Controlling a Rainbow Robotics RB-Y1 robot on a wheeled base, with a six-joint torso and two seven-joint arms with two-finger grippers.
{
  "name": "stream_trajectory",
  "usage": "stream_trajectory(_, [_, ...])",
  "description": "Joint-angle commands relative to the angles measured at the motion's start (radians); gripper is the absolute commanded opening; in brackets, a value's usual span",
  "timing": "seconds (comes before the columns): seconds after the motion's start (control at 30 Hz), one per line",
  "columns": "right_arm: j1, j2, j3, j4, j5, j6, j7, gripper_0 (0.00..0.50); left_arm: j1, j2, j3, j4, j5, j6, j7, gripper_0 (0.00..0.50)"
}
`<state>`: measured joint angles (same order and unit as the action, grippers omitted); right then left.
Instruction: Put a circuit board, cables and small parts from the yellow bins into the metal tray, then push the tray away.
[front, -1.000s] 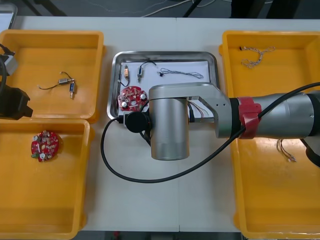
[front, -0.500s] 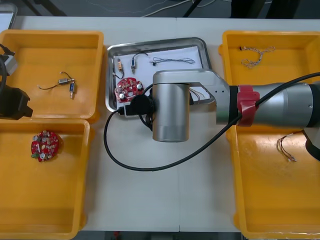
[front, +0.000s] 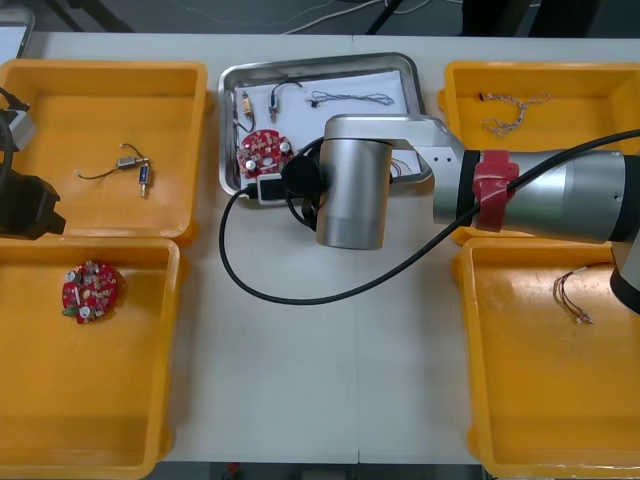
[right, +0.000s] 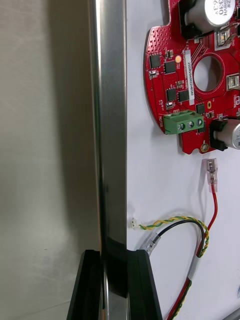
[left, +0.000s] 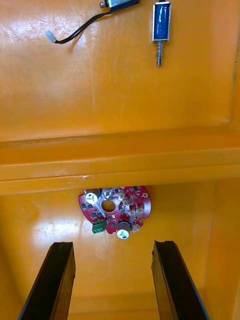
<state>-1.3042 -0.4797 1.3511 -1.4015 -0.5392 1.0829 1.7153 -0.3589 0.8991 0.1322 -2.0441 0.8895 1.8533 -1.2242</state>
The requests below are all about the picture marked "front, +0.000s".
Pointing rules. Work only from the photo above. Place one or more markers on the blue label metal solenoid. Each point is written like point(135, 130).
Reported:
point(143, 176)
point(273, 104)

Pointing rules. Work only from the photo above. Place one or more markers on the bare metal solenoid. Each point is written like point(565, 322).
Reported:
point(127, 162)

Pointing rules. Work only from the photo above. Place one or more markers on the small steel tray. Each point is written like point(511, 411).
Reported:
point(27, 30)

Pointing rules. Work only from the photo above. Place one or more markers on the white paper sheet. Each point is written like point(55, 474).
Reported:
point(10, 42)
point(350, 80)

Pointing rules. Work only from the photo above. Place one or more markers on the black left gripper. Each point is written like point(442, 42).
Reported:
point(25, 210)

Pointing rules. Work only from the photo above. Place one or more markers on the black slanted frame bar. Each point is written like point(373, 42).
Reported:
point(385, 17)

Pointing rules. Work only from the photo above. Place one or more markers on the orange label metal solenoid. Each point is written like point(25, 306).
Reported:
point(245, 102)

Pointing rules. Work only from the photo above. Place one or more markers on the yellow-orange plastic bin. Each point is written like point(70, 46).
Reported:
point(575, 100)
point(60, 215)
point(125, 390)
point(525, 400)

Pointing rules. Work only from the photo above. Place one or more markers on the silver-grey right robot arm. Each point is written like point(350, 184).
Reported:
point(355, 190)

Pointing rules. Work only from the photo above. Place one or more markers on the round red circuit board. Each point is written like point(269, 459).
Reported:
point(260, 147)
point(91, 295)

